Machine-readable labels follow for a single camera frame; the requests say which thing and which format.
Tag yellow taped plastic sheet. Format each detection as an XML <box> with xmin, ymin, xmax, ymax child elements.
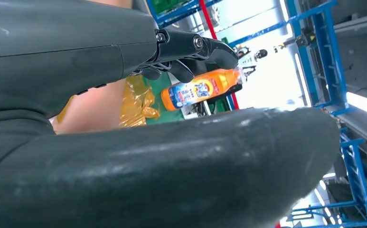
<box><xmin>56</xmin><ymin>75</ymin><xmax>160</xmax><ymax>128</ymax></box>

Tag green plastic crate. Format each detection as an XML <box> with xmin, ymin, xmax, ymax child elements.
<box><xmin>151</xmin><ymin>0</ymin><xmax>190</xmax><ymax>15</ymax></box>

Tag blue metal shelf rack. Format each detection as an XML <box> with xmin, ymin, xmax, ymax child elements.
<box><xmin>145</xmin><ymin>0</ymin><xmax>289</xmax><ymax>45</ymax></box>

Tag red rack beam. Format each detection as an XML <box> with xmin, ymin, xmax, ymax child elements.
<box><xmin>199</xmin><ymin>0</ymin><xmax>241</xmax><ymax>111</ymax></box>

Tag blue steel gantry frame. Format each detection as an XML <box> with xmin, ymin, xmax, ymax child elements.
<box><xmin>283</xmin><ymin>0</ymin><xmax>367</xmax><ymax>228</ymax></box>

